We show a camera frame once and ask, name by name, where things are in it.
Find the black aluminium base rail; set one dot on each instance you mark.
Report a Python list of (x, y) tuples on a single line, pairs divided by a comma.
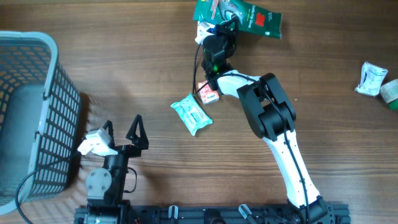
[(266, 214)]

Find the green lid jar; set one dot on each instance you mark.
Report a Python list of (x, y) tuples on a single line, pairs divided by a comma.
[(389, 92)]

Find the red white small box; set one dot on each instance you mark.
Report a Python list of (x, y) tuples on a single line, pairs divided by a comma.
[(207, 95)]

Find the teal wet wipes pack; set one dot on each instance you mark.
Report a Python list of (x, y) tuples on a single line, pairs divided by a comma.
[(191, 113)]

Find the white tissue pack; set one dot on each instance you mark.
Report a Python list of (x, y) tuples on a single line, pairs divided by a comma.
[(372, 77)]

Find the green 3M cloth package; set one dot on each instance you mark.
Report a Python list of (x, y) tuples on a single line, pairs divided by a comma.
[(254, 19)]

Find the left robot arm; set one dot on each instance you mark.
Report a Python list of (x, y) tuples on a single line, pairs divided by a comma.
[(105, 185)]

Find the white barcode scanner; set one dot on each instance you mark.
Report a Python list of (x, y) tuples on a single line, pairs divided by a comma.
[(204, 29)]

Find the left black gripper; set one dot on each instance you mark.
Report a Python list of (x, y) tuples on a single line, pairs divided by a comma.
[(143, 141)]

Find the grey mesh plastic basket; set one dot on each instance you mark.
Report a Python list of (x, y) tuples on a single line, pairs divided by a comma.
[(40, 109)]

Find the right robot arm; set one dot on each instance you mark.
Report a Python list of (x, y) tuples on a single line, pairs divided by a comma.
[(270, 115)]

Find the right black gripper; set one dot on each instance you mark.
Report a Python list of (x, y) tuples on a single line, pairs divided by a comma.
[(224, 30)]

